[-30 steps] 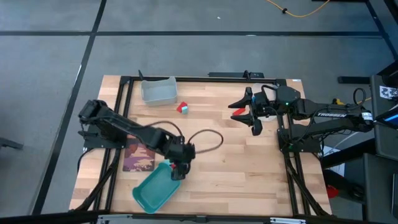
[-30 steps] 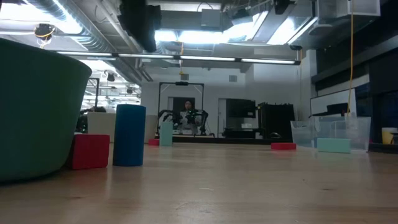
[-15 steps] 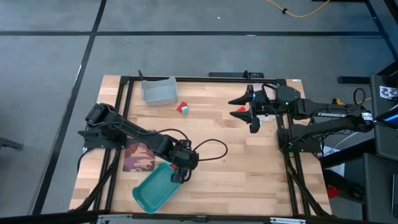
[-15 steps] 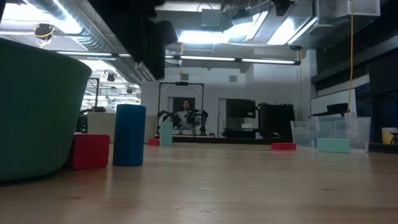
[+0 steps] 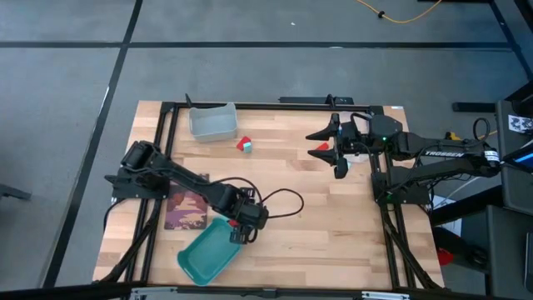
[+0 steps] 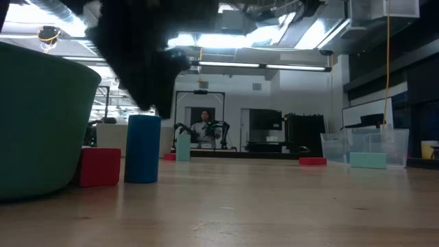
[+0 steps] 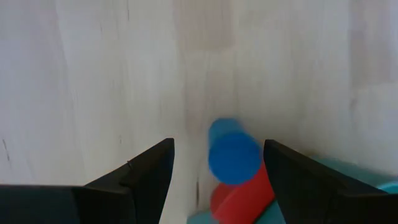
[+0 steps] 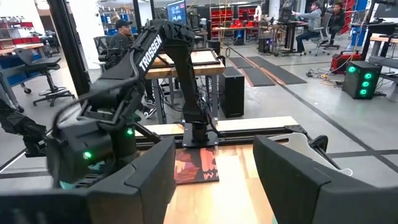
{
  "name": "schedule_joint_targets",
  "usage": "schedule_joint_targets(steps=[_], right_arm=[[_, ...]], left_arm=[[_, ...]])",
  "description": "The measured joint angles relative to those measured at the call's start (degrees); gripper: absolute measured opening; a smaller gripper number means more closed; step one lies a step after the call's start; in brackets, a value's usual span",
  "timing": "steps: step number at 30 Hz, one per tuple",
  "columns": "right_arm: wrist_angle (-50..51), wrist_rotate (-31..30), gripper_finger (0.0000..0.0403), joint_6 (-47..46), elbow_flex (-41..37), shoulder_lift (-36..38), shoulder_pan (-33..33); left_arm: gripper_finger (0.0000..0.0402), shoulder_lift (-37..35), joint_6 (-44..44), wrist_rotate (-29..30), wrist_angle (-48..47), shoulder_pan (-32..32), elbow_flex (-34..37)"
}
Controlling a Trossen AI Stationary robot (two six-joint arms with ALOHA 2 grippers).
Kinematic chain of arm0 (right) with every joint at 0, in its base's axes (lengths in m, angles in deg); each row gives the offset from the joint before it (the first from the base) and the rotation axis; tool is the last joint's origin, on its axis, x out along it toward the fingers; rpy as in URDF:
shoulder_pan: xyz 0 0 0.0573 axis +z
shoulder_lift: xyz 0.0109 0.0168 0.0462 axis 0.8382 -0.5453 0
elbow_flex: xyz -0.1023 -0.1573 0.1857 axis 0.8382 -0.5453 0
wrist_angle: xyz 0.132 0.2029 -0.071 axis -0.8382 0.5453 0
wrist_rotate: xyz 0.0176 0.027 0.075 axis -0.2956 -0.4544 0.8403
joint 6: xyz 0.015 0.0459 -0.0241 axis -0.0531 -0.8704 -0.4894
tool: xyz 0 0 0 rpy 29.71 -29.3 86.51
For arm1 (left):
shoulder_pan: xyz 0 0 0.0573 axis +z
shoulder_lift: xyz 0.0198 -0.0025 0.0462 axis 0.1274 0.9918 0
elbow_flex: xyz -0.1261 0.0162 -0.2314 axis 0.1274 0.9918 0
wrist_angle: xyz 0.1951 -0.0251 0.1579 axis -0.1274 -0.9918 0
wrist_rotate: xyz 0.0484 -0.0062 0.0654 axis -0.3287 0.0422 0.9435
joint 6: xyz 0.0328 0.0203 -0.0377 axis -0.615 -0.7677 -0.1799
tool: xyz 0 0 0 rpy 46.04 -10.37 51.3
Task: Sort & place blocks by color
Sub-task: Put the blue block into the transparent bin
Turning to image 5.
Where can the canyon print mat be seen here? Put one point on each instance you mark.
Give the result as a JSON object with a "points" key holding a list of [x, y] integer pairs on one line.
{"points": [[187, 208]]}

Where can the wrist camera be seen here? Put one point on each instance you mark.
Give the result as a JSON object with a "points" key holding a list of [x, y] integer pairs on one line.
{"points": [[341, 168], [247, 193]]}

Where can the black equipment cart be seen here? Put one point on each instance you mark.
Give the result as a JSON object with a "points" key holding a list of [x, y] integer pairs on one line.
{"points": [[514, 191]]}

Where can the grey stand foot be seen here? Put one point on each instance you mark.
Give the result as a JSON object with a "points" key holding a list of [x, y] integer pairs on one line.
{"points": [[12, 192]]}

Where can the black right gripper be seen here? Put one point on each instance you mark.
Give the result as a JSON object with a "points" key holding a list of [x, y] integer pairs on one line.
{"points": [[362, 141]]}

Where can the silver metal bracket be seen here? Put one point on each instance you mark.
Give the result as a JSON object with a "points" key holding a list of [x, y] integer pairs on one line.
{"points": [[385, 296], [154, 293]]}

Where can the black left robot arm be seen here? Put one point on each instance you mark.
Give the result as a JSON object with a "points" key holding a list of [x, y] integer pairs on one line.
{"points": [[187, 181]]}

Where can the grey plastic bin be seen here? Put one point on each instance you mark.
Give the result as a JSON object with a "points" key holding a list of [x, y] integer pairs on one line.
{"points": [[212, 125]]}

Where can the black aluminium table frame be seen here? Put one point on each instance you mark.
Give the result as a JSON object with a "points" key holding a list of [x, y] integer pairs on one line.
{"points": [[291, 107]]}

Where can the pale teal cube block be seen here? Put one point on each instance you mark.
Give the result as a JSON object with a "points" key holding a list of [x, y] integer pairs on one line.
{"points": [[248, 147]]}

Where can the black stand foot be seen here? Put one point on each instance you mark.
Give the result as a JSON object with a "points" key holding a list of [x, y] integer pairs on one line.
{"points": [[474, 107]]}

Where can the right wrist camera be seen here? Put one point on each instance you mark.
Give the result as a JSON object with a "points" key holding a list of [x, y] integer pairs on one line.
{"points": [[341, 168]]}

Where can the red rectangular block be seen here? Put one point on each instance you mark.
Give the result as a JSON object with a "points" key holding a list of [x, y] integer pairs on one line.
{"points": [[234, 223]]}

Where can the teal plastic tray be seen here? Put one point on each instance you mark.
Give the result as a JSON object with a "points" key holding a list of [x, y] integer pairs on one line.
{"points": [[204, 258]]}

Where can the black mounting bar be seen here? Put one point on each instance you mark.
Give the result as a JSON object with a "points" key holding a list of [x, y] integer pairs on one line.
{"points": [[308, 100]]}

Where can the white tag marker sheet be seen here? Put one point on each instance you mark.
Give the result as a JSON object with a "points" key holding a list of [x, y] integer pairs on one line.
{"points": [[520, 123]]}

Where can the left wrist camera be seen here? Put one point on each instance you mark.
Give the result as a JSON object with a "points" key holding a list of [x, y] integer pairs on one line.
{"points": [[247, 193]]}

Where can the red round object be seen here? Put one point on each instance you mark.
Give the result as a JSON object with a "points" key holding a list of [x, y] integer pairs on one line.
{"points": [[445, 257]]}

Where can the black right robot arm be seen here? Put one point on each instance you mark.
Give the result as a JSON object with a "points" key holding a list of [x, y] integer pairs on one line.
{"points": [[449, 154]]}

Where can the red wedge block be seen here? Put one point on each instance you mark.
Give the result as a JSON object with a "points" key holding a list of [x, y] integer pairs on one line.
{"points": [[242, 142]]}

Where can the tablet with blue screen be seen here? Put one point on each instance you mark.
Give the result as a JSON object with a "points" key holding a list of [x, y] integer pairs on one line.
{"points": [[524, 158]]}

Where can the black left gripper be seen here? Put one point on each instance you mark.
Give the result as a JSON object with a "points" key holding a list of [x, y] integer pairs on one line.
{"points": [[252, 214]]}

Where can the black crossbeam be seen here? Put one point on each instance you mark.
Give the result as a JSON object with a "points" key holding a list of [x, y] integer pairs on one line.
{"points": [[83, 289]]}

